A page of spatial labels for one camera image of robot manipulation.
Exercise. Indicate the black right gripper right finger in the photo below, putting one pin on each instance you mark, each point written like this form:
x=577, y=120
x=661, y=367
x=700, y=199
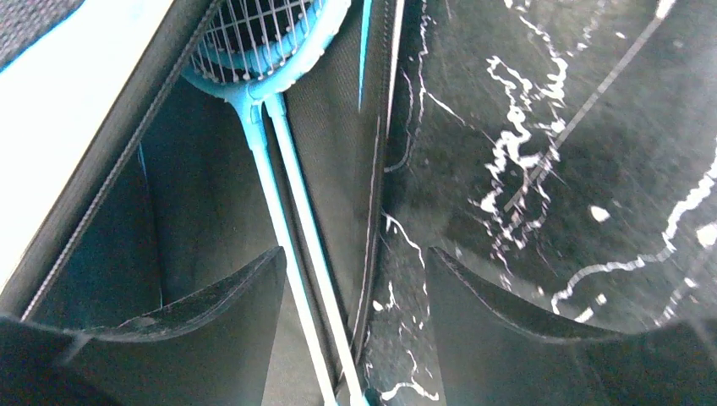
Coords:
x=495, y=348

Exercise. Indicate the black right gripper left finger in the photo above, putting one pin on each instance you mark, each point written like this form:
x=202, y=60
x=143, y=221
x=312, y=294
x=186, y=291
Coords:
x=212, y=347

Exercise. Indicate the blue racket cover bag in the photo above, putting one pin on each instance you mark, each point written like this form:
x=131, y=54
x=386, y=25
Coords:
x=124, y=188

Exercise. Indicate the blue racket white grip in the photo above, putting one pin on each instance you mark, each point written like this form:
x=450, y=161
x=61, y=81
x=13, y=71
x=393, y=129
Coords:
x=251, y=52

